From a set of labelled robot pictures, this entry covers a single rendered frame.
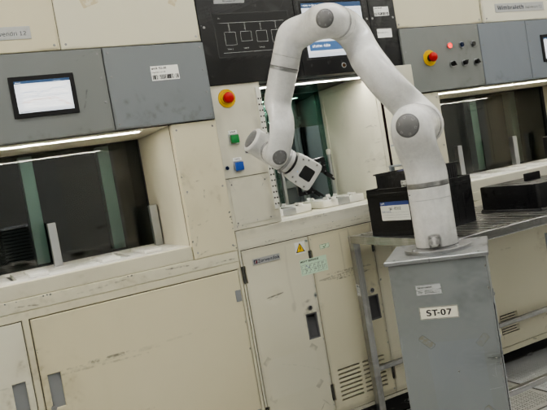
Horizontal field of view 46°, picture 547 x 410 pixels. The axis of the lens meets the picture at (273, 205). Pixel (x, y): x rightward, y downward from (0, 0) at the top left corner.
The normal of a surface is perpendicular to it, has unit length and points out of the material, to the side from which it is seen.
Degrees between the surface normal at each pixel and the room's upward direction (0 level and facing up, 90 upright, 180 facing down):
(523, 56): 90
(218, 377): 90
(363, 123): 90
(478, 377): 90
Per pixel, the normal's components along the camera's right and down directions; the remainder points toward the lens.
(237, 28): 0.45, -0.03
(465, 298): -0.30, 0.11
